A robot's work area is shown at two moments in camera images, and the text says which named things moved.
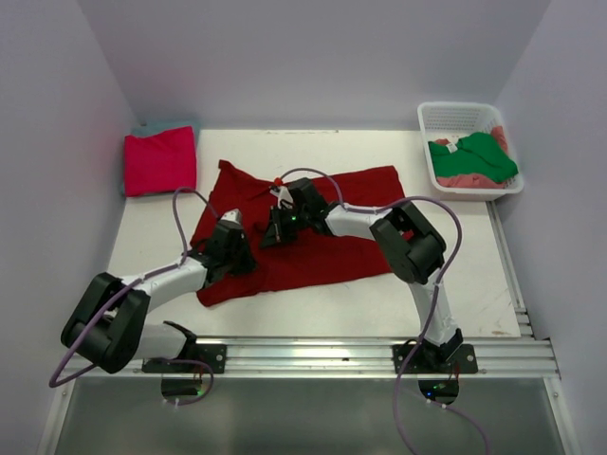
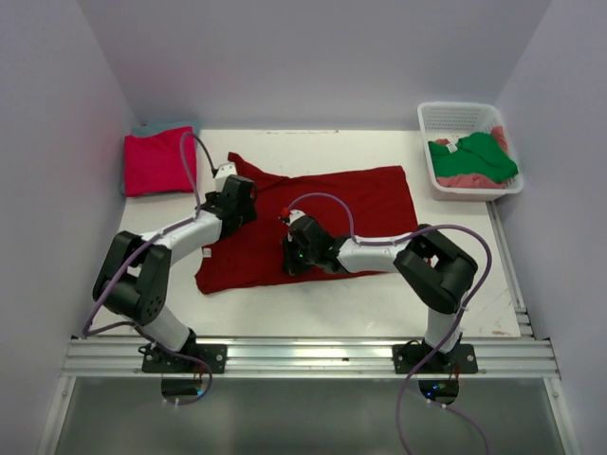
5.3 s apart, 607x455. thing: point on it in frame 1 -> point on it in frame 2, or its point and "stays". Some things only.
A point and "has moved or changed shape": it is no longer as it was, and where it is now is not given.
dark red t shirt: x=305 y=258 has moved or changed shape
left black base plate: x=215 y=355 stays
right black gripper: x=276 y=233 -> x=289 y=264
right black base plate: x=435 y=358 stays
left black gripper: x=248 y=263 -> x=248 y=211
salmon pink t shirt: x=474 y=180 stays
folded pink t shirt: x=159 y=163 stays
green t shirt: x=476 y=154 stays
